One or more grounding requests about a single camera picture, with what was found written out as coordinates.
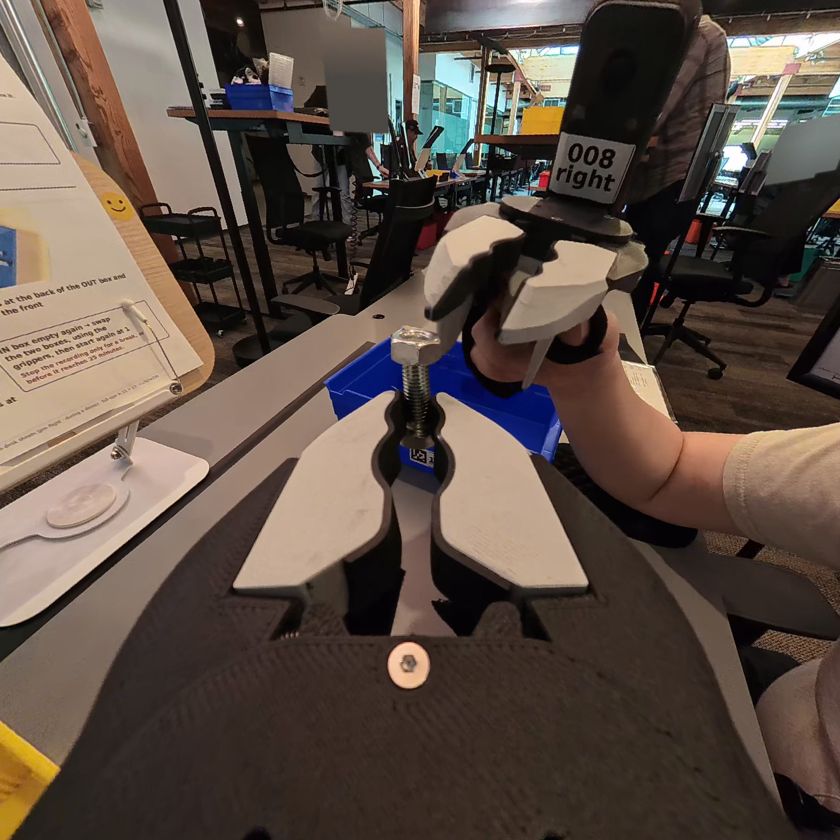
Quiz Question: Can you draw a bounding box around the wooden post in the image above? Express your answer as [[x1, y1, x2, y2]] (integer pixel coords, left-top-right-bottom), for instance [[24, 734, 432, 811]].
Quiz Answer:
[[402, 0, 422, 122], [39, 0, 198, 306]]

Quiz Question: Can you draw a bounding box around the blue storage crate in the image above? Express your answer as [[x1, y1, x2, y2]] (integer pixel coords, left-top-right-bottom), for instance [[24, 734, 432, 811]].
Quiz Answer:
[[224, 82, 295, 112]]

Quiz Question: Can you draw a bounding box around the person's right forearm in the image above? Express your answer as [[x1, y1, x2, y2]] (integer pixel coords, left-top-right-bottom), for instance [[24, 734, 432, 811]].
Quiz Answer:
[[550, 394, 752, 536]]

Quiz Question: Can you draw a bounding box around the person's beige clothing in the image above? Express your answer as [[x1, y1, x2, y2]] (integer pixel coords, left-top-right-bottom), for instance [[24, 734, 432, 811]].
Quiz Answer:
[[722, 423, 840, 815]]

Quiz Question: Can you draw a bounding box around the wooden standing desk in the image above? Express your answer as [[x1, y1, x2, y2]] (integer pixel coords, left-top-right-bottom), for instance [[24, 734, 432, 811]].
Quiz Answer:
[[166, 107, 352, 283]]

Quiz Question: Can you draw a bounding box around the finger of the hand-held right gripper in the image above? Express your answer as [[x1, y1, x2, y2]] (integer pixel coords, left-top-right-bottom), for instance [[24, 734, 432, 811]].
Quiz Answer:
[[495, 238, 621, 347], [422, 213, 527, 350]]

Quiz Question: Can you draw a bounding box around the black office chair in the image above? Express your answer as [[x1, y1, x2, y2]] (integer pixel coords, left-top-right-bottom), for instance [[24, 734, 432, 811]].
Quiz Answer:
[[646, 223, 798, 382], [246, 134, 358, 298], [270, 174, 439, 317]]

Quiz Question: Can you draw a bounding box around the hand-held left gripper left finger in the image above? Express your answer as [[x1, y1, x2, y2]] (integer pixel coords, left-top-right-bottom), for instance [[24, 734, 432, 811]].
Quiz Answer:
[[231, 392, 403, 599]]

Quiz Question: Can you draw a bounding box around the white stand base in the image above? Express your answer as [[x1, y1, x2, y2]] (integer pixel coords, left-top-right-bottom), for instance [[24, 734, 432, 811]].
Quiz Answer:
[[0, 420, 210, 627]]

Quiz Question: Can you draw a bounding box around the black rolling cart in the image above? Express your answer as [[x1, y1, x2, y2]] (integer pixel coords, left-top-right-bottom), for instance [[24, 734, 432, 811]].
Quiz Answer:
[[139, 202, 249, 337]]

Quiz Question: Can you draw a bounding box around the silver hex bolt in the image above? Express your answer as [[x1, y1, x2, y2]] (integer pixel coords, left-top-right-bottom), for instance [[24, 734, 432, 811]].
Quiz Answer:
[[390, 325, 442, 442]]

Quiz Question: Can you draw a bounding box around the printed reference sheet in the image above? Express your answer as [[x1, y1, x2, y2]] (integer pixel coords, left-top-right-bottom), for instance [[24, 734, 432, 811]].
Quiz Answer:
[[620, 361, 676, 421]]

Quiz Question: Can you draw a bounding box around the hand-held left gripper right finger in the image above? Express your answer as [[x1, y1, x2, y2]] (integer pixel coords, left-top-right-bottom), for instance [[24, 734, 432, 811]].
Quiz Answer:
[[430, 392, 591, 595]]

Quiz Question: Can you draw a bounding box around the black monitor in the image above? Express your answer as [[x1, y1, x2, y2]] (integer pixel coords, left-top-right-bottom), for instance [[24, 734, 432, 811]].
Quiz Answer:
[[786, 295, 840, 403]]

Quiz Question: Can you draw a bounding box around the blue plastic bin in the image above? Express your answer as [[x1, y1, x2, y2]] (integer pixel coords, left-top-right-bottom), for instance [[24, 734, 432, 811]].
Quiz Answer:
[[325, 338, 563, 468]]

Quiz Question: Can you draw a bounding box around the black metal pole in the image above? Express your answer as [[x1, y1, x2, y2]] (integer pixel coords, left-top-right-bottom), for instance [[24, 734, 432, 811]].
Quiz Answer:
[[163, 0, 275, 358]]

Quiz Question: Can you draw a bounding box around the person's right hand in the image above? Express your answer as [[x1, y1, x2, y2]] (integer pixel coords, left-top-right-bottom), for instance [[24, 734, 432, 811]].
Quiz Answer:
[[469, 308, 648, 432]]

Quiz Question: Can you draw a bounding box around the white instruction sheet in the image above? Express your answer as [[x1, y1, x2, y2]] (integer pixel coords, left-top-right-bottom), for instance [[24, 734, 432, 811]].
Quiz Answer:
[[0, 56, 206, 463]]

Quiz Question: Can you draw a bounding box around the yellow plastic bin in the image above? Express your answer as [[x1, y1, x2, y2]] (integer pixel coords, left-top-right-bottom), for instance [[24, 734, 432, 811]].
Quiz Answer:
[[0, 722, 61, 833]]

